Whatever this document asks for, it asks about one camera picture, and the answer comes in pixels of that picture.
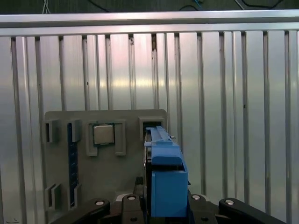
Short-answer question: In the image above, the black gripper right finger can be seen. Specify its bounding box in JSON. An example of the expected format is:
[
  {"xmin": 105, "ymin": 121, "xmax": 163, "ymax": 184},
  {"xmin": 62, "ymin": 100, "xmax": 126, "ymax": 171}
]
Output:
[{"xmin": 188, "ymin": 195, "xmax": 287, "ymax": 224}]

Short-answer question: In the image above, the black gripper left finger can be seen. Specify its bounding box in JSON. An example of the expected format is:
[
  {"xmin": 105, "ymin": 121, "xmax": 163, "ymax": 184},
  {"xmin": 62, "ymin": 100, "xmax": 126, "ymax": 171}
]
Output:
[{"xmin": 77, "ymin": 176, "xmax": 144, "ymax": 224}]

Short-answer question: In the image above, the hard disk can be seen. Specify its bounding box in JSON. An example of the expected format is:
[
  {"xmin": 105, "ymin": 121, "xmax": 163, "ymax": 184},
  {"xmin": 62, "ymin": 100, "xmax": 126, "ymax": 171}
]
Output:
[{"xmin": 142, "ymin": 125, "xmax": 190, "ymax": 224}]

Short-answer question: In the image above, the grey parts rack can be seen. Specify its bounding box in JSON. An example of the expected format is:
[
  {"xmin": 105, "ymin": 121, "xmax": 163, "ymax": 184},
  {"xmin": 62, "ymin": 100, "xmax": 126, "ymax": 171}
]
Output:
[{"xmin": 43, "ymin": 109, "xmax": 168, "ymax": 211}]

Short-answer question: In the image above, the blue RAM stick on rack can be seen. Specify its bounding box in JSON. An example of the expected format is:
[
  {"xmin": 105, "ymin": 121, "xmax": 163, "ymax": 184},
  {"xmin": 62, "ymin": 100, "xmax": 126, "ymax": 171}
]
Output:
[{"xmin": 67, "ymin": 121, "xmax": 79, "ymax": 208}]

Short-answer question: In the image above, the silver CPU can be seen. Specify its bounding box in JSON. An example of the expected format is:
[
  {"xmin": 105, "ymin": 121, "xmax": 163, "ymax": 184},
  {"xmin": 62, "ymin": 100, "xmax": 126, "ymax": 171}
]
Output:
[{"xmin": 93, "ymin": 123, "xmax": 115, "ymax": 146}]

